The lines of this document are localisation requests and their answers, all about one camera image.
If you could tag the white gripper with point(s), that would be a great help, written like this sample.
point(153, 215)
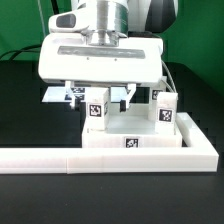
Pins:
point(67, 57)

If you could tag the white marker base sheet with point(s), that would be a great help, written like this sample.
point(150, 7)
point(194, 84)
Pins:
point(62, 95)

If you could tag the white L-shaped obstacle fence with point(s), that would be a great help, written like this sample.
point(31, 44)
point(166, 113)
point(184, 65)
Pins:
point(198, 155)

